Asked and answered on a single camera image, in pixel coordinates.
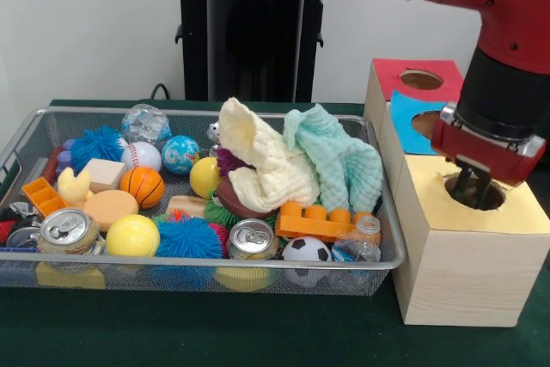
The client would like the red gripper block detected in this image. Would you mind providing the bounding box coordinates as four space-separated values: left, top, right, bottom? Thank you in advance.
431 119 547 210

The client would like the wooden box with three holes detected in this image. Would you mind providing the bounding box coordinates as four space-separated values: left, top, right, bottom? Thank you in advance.
363 58 550 327

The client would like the light teal waffle cloth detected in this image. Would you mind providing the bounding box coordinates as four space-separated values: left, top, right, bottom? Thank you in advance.
282 104 383 213

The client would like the cream waffle cloth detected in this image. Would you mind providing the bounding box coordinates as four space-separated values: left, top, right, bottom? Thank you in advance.
217 96 321 212

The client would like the orange toy building block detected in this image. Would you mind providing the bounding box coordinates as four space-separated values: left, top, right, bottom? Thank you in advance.
274 202 382 242

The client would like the black and white soccer ball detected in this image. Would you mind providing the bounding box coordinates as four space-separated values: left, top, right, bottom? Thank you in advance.
282 235 333 287

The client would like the blue spiky rubber ball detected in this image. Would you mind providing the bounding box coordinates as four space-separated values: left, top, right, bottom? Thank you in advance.
68 125 129 170
155 211 227 260

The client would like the blue and green globe ball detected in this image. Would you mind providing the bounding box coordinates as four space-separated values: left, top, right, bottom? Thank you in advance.
162 134 201 175

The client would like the dark green table cloth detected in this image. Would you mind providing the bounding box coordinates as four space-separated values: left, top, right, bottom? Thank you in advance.
0 99 550 367

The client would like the orange toy basketball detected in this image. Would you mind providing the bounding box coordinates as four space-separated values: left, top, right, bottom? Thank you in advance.
119 166 166 209

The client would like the white toy baseball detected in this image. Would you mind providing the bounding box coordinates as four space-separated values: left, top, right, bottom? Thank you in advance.
120 142 163 172

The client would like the yellow smooth ball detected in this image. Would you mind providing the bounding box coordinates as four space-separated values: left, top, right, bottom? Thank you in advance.
105 215 162 258

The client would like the shallow wire mesh bin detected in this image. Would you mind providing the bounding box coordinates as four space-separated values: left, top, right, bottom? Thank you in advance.
0 107 407 297

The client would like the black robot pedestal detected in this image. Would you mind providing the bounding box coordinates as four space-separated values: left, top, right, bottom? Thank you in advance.
166 0 345 104

